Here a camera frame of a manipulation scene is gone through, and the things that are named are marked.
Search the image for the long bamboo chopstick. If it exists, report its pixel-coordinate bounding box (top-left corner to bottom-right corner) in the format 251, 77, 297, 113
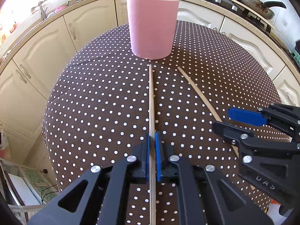
177, 66, 239, 158
148, 65, 157, 225

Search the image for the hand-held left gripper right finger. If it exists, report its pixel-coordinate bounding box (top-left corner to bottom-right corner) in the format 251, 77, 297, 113
154, 132, 273, 225

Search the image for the pink cup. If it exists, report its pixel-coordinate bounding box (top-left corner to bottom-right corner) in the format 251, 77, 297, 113
127, 0, 180, 60

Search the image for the thin black cable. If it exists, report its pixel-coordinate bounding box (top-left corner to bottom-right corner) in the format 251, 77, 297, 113
41, 185, 59, 204

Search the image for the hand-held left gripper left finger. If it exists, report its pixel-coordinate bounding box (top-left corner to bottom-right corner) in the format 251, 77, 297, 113
27, 132, 150, 225

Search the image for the green electric cooker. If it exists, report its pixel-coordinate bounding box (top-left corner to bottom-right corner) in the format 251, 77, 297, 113
291, 49, 300, 64

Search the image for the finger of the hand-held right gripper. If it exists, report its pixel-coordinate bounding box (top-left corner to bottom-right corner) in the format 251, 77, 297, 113
228, 103, 300, 141
212, 121, 255, 146

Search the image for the black glass gas stove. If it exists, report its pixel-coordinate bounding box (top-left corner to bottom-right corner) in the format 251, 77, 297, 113
184, 0, 272, 29

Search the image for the round table, dotted brown cloth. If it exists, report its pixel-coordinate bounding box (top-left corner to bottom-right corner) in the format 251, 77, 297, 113
42, 20, 291, 225

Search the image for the steel faucet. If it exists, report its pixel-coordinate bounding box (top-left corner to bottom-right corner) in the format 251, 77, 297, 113
31, 1, 47, 20

